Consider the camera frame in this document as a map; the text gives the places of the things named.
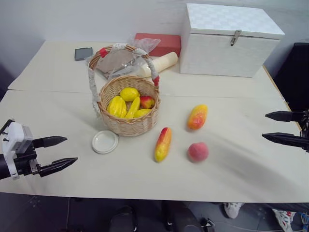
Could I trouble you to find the plump red yellow mango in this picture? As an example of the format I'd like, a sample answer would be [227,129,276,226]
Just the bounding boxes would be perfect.
[187,104,209,131]

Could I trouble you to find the cream rolled cylinder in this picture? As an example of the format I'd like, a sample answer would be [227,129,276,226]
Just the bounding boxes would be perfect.
[141,51,179,78]

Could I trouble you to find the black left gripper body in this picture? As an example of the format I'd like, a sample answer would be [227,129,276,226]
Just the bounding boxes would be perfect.
[14,142,41,177]

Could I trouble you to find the wicker basket with handle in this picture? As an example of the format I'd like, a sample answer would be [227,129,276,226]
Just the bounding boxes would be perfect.
[84,43,162,137]

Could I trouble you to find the metal box latch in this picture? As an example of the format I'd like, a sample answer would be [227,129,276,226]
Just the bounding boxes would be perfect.
[229,30,243,46]

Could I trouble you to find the yellow starfruit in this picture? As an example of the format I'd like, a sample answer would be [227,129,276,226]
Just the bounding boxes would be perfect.
[124,96,141,119]
[107,95,128,118]

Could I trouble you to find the yellow banana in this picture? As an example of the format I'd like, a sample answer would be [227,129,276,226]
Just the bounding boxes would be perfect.
[133,108,152,118]

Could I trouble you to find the round white lid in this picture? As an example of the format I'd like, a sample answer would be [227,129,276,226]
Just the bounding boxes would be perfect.
[91,130,119,154]

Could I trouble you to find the dark grey flat device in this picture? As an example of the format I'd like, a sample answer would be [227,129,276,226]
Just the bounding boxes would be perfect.
[74,47,94,61]

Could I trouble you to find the large white box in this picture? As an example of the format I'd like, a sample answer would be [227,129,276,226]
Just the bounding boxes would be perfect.
[179,3,286,78]

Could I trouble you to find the dark rounded shape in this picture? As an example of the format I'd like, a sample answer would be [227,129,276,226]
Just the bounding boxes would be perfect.
[110,204,139,232]

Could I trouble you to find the yellow lemon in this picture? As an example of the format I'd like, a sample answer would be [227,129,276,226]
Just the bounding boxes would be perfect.
[119,87,141,102]

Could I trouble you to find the white patterned sneaker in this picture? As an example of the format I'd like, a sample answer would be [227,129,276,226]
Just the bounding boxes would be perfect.
[272,208,296,232]

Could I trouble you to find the clear plastic bag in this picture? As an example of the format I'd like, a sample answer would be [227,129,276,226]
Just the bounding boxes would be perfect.
[96,49,140,80]
[125,33,162,58]

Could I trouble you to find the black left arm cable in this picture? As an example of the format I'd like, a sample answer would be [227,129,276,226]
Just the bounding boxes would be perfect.
[0,119,13,134]

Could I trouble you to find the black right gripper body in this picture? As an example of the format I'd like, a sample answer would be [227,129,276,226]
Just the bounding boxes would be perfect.
[299,110,309,153]

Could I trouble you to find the pink peach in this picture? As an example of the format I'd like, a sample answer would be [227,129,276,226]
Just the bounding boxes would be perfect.
[187,142,209,163]

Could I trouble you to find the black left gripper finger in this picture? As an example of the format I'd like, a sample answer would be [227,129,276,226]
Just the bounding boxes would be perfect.
[33,135,68,149]
[38,157,79,178]

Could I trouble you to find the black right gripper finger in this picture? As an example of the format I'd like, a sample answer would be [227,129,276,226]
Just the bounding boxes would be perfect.
[265,110,302,123]
[261,132,309,149]

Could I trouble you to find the red flat box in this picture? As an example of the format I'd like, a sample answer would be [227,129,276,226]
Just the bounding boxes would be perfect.
[134,32,182,57]

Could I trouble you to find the small red yellow mango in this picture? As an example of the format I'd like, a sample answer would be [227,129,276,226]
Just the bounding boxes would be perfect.
[140,95,155,109]

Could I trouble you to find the long red yellow mango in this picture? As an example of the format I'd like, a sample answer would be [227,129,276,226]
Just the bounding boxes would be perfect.
[154,127,173,163]

